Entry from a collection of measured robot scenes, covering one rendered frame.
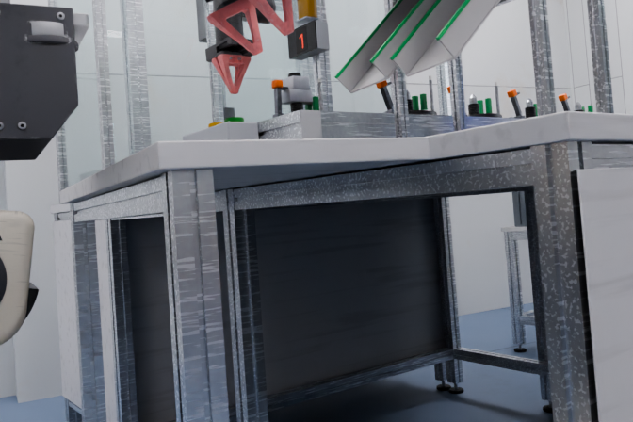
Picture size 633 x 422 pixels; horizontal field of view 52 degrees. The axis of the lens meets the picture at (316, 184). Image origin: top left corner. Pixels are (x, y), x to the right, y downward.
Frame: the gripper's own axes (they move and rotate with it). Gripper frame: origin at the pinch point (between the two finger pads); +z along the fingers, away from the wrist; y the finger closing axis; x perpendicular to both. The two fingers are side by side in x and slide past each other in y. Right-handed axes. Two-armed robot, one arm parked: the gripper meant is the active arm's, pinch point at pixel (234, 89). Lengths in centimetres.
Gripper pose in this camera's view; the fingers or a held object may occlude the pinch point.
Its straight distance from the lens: 133.1
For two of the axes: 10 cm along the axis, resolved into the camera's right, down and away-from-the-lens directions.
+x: -8.0, 0.5, -5.9
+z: 0.9, 10.0, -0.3
